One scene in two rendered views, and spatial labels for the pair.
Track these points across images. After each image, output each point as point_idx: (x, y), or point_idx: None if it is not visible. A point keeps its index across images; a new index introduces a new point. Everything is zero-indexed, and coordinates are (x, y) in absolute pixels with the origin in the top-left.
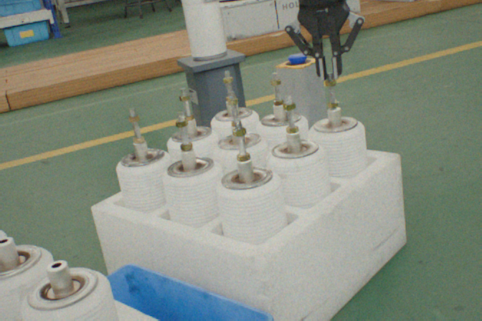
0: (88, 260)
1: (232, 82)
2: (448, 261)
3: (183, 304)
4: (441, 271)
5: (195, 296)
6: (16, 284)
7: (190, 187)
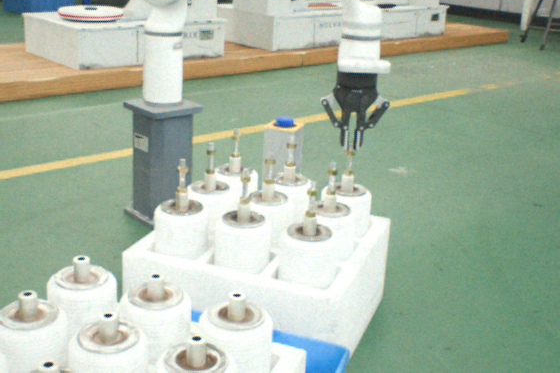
0: None
1: (186, 132)
2: (423, 313)
3: None
4: (421, 320)
5: None
6: (178, 313)
7: (252, 237)
